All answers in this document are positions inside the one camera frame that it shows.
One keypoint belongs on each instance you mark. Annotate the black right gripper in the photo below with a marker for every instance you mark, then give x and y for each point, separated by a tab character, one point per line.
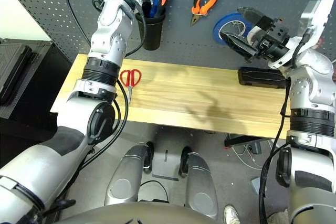
273	40

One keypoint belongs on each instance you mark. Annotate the orange black needle-nose pliers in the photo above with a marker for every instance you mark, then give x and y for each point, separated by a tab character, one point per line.
195	9

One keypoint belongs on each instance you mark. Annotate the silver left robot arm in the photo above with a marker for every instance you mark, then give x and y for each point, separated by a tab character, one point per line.
110	37

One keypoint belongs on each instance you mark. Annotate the dark grey pegboard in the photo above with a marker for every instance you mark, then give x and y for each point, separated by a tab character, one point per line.
183	37

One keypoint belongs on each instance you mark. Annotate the white tape roll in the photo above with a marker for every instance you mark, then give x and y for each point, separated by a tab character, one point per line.
252	36

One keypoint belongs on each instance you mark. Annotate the silver tape hook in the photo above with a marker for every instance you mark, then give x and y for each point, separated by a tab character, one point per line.
237	24

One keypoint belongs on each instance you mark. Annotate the blue tape roll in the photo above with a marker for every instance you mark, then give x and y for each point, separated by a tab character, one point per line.
218	24

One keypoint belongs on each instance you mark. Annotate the black plastic cup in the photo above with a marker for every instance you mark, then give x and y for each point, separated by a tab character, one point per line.
152	37

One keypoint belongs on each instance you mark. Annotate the black flat tool case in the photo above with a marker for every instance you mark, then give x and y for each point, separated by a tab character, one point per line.
260	77

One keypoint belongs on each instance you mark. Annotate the black table leg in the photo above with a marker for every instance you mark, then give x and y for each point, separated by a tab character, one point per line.
241	140

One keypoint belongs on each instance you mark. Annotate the black power adapter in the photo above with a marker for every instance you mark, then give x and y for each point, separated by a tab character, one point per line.
254	148

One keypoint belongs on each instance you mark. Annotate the grey foot pedal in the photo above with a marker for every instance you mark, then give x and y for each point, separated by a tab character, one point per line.
256	184

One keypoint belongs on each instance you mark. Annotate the black equipment cart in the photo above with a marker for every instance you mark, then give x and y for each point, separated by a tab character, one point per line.
26	90

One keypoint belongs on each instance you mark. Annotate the black ribbed plastic case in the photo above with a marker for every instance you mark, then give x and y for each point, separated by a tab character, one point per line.
13	72

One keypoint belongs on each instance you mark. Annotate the silver right robot leg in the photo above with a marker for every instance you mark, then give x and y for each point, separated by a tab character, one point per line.
199	182

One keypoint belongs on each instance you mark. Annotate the silver robot leg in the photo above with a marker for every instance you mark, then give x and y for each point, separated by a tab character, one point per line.
199	182
123	179

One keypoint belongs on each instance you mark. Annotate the white sneaker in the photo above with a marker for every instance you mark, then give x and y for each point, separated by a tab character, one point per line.
231	214

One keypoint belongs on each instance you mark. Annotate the silver left robot leg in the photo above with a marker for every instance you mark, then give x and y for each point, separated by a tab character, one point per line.
123	179

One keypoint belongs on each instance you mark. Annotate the camouflage trouser leg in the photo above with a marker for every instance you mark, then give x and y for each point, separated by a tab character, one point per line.
277	217

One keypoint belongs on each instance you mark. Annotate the olive grey robot torso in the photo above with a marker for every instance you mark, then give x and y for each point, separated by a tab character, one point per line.
131	213

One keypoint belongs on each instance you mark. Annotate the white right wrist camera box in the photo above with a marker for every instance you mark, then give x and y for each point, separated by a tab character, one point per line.
320	14

